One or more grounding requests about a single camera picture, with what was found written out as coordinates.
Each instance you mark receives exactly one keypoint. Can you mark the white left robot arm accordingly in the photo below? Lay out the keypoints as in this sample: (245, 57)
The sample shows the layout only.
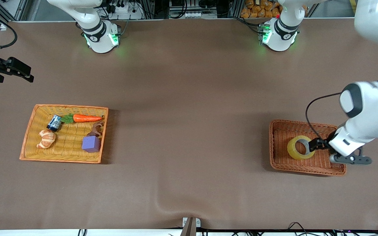
(372, 108)

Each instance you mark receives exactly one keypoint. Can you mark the long white power strip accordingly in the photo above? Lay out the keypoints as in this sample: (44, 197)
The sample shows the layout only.
(197, 14)

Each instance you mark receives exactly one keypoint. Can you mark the brown table cover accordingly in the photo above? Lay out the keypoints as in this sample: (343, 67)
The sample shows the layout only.
(189, 98)

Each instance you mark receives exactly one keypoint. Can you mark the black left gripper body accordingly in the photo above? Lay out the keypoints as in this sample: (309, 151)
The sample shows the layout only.
(330, 138)

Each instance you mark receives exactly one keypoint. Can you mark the brown toy pretzel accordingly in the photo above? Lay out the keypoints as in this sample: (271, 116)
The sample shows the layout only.
(94, 133)

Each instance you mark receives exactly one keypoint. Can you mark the small blue can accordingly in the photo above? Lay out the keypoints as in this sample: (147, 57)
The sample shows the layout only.
(54, 123)

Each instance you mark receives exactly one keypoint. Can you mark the white power strip with plugs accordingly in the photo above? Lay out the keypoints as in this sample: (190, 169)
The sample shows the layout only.
(125, 11)

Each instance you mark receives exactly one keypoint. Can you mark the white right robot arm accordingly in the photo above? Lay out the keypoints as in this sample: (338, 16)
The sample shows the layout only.
(98, 39)

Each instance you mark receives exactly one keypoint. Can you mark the toy croissant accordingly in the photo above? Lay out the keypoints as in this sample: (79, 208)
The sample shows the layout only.
(46, 139)

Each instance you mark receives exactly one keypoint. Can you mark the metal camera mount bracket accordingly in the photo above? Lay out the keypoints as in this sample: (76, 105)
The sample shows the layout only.
(189, 226)

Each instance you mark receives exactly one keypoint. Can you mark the orange toy carrot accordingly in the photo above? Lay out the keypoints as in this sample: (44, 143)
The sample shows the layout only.
(85, 118)

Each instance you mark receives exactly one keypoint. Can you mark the yellow tape roll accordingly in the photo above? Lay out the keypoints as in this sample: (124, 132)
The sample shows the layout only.
(294, 152)

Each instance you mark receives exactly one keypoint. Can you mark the brown wicker basket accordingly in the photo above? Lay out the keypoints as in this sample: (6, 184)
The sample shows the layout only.
(281, 160)

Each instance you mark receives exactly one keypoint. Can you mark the pile of orange bread rolls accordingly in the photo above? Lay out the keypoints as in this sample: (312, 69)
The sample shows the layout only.
(258, 8)

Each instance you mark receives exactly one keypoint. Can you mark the purple cube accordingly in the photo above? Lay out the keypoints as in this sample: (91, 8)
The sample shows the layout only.
(91, 144)

